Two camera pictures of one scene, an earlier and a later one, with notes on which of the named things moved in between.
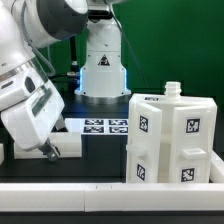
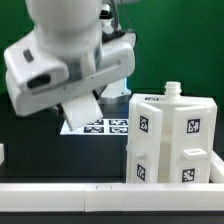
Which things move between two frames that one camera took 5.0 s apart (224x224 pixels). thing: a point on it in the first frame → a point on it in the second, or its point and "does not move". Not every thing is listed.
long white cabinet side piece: x=69 y=145 → x=82 y=110
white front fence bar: x=112 y=197 does not move
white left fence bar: x=2 y=156 does not move
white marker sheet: x=97 y=126 does not move
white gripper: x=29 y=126 → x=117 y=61
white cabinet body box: x=170 y=137 does not move
